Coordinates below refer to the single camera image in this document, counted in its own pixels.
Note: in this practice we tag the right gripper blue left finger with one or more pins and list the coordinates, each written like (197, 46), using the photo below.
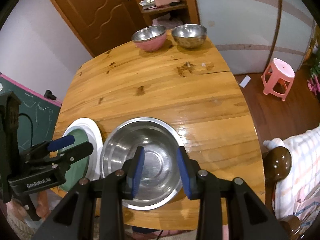
(73, 217)

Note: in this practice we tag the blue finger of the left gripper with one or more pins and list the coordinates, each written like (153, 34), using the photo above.
(61, 162)
(60, 142)

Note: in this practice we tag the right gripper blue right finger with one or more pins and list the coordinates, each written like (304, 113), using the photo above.
(248, 217)

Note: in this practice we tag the green plate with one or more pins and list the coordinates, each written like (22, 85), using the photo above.
(79, 168)

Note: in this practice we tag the large white plate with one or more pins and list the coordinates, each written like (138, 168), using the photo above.
(94, 137)

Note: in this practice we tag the large steel bowl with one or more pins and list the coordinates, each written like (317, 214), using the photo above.
(161, 179)

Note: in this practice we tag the pink steel bowl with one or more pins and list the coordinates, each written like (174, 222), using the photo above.
(150, 38)

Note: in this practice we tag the small steel bowl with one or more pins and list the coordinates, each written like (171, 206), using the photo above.
(189, 36)

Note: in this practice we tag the brown wooden bedpost knob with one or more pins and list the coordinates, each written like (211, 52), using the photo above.
(277, 164)

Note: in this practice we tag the white checkered bedding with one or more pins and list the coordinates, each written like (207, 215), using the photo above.
(292, 195)

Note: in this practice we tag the white paper slip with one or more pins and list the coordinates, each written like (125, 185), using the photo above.
(245, 81)

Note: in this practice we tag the pink plastic stool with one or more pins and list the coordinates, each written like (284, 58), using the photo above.
(278, 72)

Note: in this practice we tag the brown wooden door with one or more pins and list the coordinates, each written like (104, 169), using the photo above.
(101, 25)

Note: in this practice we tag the pink toy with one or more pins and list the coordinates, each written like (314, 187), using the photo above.
(313, 85)

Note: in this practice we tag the folded pink cloth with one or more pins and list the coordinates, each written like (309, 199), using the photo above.
(167, 20)

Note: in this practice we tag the wooden corner shelf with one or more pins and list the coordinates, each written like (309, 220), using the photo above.
(165, 2)

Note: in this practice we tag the green chalkboard pink frame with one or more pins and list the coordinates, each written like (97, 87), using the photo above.
(39, 114)

